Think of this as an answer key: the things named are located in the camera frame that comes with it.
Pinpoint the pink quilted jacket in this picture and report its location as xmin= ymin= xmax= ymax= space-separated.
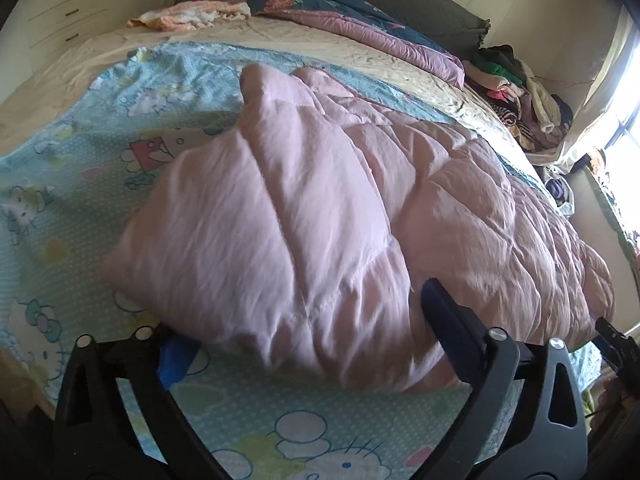
xmin=102 ymin=64 xmax=615 ymax=392

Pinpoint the floral bag of clothes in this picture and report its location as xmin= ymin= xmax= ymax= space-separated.
xmin=544 ymin=177 xmax=575 ymax=218

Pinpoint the pile of assorted clothes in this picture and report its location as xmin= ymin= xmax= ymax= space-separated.
xmin=463 ymin=44 xmax=574 ymax=153

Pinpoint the person's right hand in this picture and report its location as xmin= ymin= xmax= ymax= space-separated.
xmin=589 ymin=378 xmax=634 ymax=430

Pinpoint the green window sill cushion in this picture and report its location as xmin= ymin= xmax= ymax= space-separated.
xmin=585 ymin=150 xmax=639 ymax=271

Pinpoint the blue cartoon cat sheet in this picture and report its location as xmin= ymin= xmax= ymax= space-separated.
xmin=0 ymin=41 xmax=604 ymax=480

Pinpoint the beige bed sheet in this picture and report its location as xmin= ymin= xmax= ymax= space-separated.
xmin=1 ymin=18 xmax=538 ymax=178

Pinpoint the beige curtain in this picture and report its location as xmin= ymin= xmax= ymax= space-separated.
xmin=527 ymin=8 xmax=639 ymax=171

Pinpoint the orange white small garment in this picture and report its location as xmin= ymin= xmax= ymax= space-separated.
xmin=127 ymin=0 xmax=250 ymax=32

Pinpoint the dark grey headboard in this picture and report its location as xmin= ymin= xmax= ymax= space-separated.
xmin=366 ymin=0 xmax=490 ymax=60

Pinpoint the dark floral pink quilt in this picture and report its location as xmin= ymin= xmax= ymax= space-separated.
xmin=196 ymin=0 xmax=468 ymax=90

